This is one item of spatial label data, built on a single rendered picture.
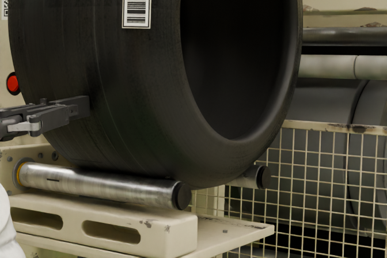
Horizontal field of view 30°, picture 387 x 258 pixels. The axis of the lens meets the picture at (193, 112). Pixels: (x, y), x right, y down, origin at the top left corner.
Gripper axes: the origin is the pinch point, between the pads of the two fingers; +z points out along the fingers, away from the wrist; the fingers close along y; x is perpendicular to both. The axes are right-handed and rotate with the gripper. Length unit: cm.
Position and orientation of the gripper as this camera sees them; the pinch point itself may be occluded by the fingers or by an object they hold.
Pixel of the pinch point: (69, 109)
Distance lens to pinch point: 105.2
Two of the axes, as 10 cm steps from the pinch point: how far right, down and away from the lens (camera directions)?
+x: 0.4, 9.9, 1.6
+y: -8.4, -0.5, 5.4
